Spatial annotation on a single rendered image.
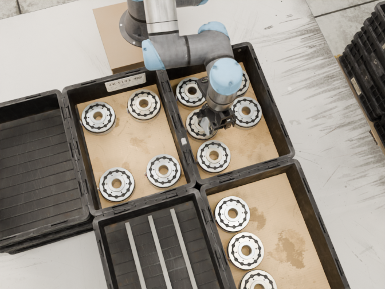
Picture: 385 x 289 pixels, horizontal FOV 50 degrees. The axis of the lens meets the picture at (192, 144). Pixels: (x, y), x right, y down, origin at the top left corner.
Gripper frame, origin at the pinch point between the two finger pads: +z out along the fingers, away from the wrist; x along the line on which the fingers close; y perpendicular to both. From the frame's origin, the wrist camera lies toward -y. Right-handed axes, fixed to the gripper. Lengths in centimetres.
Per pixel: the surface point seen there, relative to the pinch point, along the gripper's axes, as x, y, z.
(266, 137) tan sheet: 14.6, 10.9, 2.0
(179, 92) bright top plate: -5.8, -12.1, -0.8
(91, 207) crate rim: -41.6, 14.5, -8.0
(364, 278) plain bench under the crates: 29, 62, 15
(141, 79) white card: -15.7, -19.2, -3.6
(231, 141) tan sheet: 3.9, 8.2, 2.0
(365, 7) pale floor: 136, -64, 85
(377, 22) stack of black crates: 94, -28, 32
